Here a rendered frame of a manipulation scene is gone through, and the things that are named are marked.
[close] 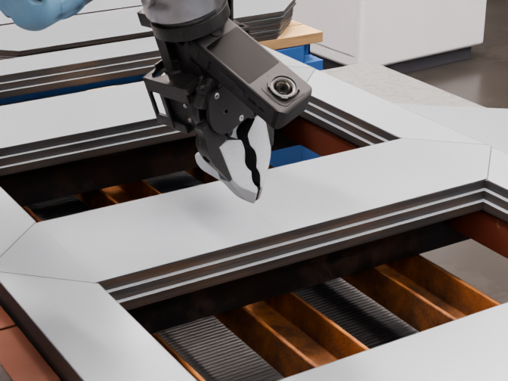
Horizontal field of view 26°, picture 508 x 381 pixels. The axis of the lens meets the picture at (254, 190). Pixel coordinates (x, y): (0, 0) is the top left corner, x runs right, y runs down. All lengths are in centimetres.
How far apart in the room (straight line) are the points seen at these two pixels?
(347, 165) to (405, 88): 68
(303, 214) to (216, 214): 11
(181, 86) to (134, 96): 81
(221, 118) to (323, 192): 45
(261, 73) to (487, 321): 37
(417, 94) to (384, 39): 251
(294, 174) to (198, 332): 35
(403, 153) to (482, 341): 51
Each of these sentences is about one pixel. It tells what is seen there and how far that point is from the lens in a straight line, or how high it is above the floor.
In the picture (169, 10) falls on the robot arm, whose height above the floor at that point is 119.
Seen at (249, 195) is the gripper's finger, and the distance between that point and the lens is 106.
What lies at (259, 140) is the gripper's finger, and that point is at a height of 105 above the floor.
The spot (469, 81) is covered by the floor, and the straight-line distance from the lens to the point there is 478.
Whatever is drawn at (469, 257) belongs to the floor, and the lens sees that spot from 321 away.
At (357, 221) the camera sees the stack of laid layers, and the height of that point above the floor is 84.
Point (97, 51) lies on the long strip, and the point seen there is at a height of 85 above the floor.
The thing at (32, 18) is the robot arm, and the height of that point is 121.
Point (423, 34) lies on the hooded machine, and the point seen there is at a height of 17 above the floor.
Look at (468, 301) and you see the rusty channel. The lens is 149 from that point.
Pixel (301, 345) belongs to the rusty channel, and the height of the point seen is 68.
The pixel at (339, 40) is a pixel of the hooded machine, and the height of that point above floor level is 17.
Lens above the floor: 141
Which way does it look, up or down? 23 degrees down
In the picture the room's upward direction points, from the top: straight up
